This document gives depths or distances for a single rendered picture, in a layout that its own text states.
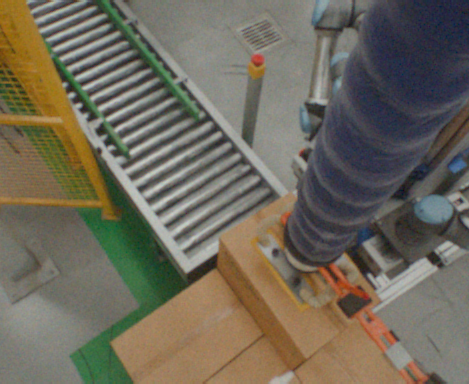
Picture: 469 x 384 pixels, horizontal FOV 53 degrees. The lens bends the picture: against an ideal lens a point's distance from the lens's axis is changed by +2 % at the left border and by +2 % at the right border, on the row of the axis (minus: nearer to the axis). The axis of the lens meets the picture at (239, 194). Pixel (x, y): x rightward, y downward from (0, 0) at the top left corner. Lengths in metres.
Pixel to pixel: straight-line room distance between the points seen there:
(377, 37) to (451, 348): 2.53
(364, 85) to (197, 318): 1.64
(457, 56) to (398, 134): 0.20
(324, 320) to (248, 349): 0.49
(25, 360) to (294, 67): 2.72
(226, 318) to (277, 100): 1.87
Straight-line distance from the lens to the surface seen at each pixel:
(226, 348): 2.28
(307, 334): 1.92
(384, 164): 1.03
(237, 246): 1.98
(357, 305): 1.72
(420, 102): 0.86
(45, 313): 3.02
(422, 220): 1.89
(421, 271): 2.96
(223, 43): 3.93
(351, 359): 2.36
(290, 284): 1.81
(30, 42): 1.90
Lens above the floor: 2.80
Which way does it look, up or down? 63 degrees down
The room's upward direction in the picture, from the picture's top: 7 degrees clockwise
